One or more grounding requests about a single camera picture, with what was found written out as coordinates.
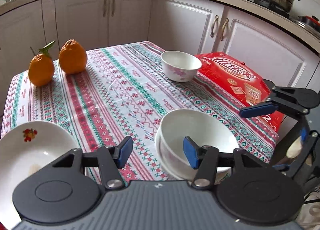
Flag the white kitchen cabinets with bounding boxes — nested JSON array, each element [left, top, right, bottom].
[[1, 0, 319, 104]]

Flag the patterned tablecloth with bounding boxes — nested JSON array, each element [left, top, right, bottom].
[[1, 41, 278, 181]]

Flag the orange with leaf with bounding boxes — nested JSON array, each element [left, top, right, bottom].
[[28, 40, 55, 87]]

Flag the white floral bowl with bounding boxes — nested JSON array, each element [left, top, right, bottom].
[[161, 51, 202, 82], [157, 109, 239, 180], [155, 131, 231, 184]]

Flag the white gloved right hand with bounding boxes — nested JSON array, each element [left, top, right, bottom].
[[286, 136, 303, 159]]

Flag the white cloth bag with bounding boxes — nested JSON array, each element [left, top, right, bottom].
[[296, 192, 320, 230]]

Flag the orange without leaf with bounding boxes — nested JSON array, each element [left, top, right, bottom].
[[59, 39, 87, 75]]

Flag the red box beside table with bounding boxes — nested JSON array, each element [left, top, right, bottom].
[[195, 51, 286, 133]]

